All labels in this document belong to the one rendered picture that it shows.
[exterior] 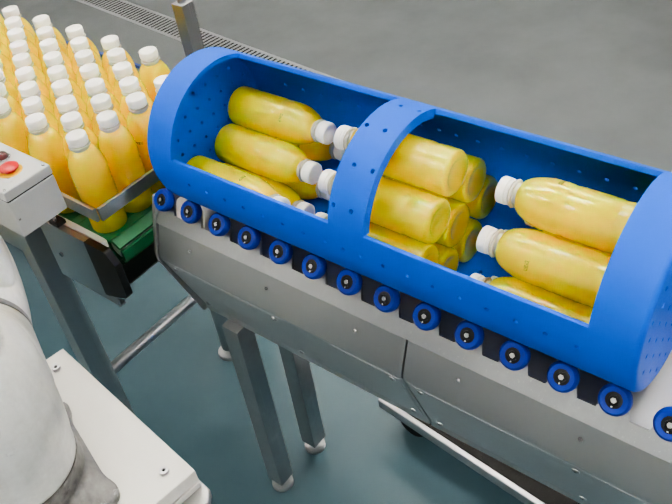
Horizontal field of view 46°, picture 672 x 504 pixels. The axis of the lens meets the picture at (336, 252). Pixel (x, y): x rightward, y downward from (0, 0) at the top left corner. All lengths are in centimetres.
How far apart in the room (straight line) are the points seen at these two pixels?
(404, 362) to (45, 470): 61
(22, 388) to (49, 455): 10
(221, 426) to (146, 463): 135
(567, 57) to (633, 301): 298
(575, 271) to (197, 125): 75
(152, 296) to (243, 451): 77
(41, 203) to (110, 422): 56
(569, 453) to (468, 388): 17
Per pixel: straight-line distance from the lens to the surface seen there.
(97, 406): 113
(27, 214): 154
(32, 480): 96
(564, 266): 106
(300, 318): 142
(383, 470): 223
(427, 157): 116
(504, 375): 122
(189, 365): 258
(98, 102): 165
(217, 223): 147
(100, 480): 104
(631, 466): 120
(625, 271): 99
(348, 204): 115
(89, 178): 157
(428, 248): 117
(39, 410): 91
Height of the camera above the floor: 186
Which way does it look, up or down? 41 degrees down
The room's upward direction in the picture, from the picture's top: 9 degrees counter-clockwise
